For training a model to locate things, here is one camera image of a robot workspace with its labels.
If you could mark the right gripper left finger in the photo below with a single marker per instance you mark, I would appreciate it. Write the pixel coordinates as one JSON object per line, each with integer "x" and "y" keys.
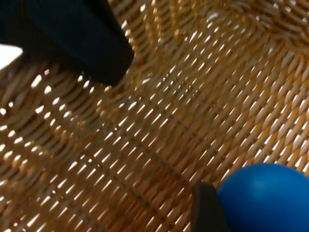
{"x": 77, "y": 36}

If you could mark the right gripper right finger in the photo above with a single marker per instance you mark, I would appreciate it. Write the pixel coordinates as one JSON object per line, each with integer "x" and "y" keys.
{"x": 207, "y": 210}

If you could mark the blue ball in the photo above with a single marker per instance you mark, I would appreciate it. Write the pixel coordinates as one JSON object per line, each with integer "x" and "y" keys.
{"x": 265, "y": 195}

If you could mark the pale brown wicker basket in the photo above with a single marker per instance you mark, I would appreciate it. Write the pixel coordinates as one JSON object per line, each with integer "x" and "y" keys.
{"x": 154, "y": 125}

